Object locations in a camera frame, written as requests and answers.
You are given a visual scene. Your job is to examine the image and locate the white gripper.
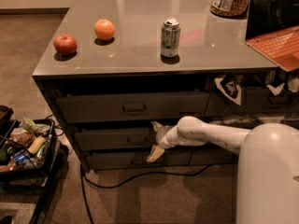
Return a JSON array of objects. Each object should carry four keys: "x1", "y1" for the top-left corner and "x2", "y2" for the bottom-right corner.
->
[{"x1": 147, "y1": 121, "x2": 178, "y2": 163}]

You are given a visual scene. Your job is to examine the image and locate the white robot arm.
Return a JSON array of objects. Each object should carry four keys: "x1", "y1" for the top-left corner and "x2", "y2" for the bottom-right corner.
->
[{"x1": 147, "y1": 116, "x2": 299, "y2": 224}]

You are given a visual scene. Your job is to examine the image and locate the grey drawer cabinet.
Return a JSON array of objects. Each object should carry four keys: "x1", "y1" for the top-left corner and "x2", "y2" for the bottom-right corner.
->
[{"x1": 32, "y1": 0, "x2": 299, "y2": 173}]

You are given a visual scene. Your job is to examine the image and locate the white crumpled bag in drawer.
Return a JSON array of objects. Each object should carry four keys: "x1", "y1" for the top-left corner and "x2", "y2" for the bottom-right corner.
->
[{"x1": 265, "y1": 70, "x2": 299, "y2": 95}]

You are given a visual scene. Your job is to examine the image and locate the green white soda can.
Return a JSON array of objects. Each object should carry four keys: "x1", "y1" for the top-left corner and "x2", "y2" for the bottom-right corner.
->
[{"x1": 161, "y1": 18, "x2": 180, "y2": 58}]

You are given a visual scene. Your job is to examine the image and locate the yellow snack in bin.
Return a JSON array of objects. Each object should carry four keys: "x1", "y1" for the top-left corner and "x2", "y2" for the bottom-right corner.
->
[{"x1": 28, "y1": 136, "x2": 46, "y2": 154}]

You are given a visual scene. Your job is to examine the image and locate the green bag in bin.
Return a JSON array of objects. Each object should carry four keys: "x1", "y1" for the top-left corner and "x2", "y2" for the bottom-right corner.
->
[{"x1": 20, "y1": 118, "x2": 50, "y2": 135}]

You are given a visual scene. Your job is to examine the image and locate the orange fruit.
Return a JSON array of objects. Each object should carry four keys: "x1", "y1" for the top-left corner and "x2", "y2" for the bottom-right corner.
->
[{"x1": 94, "y1": 19, "x2": 115, "y2": 41}]

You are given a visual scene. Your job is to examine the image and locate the black bin of snacks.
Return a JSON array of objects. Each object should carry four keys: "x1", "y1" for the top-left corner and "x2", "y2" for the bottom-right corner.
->
[{"x1": 0, "y1": 105, "x2": 57, "y2": 183}]

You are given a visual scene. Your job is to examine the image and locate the red apple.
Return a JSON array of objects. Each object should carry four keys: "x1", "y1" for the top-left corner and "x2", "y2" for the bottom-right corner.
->
[{"x1": 53, "y1": 34, "x2": 78, "y2": 56}]

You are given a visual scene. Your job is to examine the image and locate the blue packet in bin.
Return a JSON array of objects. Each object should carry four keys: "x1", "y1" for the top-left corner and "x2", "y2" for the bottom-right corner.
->
[{"x1": 10, "y1": 151, "x2": 31, "y2": 165}]

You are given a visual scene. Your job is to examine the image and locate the large snack jar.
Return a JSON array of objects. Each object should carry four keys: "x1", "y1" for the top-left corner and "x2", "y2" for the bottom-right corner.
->
[{"x1": 210, "y1": 0, "x2": 249, "y2": 18}]

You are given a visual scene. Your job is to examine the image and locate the orange laptop keyboard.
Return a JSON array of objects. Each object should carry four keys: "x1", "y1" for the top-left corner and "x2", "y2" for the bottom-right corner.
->
[{"x1": 246, "y1": 25, "x2": 299, "y2": 72}]

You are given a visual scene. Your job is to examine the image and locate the black floor cable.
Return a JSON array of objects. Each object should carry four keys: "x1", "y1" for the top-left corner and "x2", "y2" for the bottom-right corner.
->
[{"x1": 79, "y1": 161, "x2": 216, "y2": 224}]

